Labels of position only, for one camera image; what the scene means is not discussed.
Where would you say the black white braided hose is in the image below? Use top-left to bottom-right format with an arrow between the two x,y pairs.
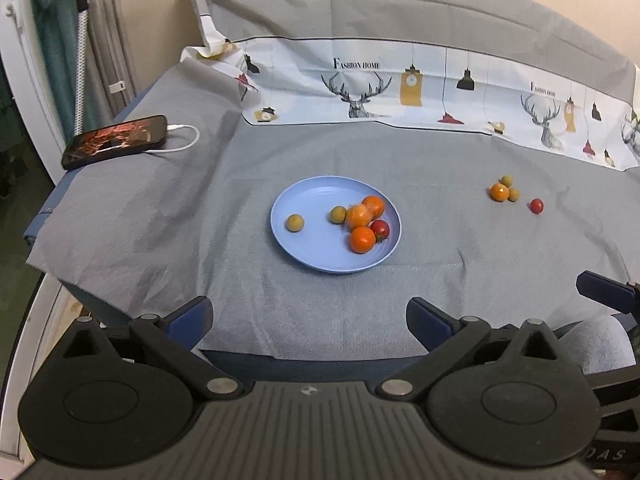
69,0 -> 94,137

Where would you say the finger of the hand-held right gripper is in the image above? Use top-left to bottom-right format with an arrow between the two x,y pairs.
576,270 -> 640,314

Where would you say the black smartphone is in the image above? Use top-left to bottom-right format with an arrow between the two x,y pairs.
61,114 -> 168,171

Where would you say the deer print cloth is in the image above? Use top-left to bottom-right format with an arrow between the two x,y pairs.
179,0 -> 640,173

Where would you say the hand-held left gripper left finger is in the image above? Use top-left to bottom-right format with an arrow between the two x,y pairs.
47,296 -> 246,402

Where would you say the teal hanging cloth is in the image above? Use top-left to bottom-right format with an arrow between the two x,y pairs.
29,0 -> 87,137

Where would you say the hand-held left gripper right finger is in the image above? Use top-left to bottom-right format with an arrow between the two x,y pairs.
376,297 -> 586,402

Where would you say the white door frame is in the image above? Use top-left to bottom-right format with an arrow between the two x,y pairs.
0,0 -> 68,183

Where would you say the grey cloth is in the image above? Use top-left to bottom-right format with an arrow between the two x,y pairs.
25,0 -> 640,361

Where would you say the grey curtain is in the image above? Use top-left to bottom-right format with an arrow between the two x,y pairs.
85,0 -> 139,128

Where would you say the white charging cable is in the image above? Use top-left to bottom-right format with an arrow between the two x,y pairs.
145,123 -> 200,156

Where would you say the blue plate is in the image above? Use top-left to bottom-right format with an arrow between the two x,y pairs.
270,175 -> 402,274

